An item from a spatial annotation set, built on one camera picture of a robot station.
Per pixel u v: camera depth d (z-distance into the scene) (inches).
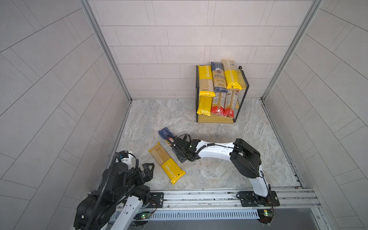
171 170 31.0
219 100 35.7
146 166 21.1
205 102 35.4
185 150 25.8
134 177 20.3
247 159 19.7
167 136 29.1
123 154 20.7
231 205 27.9
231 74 31.6
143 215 25.6
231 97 35.9
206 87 29.7
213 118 43.2
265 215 26.7
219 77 31.3
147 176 20.7
